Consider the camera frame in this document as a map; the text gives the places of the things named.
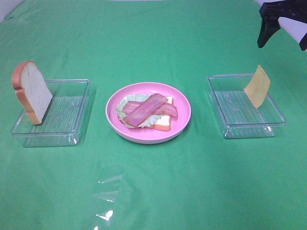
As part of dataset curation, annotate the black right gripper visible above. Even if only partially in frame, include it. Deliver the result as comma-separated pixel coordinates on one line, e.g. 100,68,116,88
257,0,307,51

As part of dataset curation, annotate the bacon strip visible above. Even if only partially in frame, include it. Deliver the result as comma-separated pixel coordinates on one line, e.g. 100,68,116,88
123,93,167,127
122,101,177,118

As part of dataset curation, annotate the bread slice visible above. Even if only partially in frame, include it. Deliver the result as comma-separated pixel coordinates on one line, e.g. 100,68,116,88
145,96,173,131
12,61,53,125

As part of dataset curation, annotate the green lettuce leaf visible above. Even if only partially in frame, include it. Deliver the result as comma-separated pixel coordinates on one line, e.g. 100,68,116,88
115,94,163,128

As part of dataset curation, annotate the yellow cheese slice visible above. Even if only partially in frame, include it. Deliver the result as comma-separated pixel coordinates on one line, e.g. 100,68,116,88
244,65,271,109

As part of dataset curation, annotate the right clear plastic tray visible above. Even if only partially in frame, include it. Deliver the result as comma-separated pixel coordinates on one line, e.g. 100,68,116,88
207,73,286,139

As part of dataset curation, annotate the clear plastic tray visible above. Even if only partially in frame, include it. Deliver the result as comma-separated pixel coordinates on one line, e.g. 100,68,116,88
11,79,91,147
207,73,286,139

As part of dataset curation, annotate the green tablecloth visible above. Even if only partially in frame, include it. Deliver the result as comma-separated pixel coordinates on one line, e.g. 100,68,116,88
0,0,307,230

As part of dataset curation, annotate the pink round plate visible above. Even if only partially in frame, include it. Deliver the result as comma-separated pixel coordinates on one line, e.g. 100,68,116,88
106,82,191,144

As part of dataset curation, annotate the clear tape patch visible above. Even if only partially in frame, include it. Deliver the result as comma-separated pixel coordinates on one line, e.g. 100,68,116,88
91,165,124,230

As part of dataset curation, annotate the left clear plastic tray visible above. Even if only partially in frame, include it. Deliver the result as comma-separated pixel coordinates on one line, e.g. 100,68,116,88
11,79,91,147

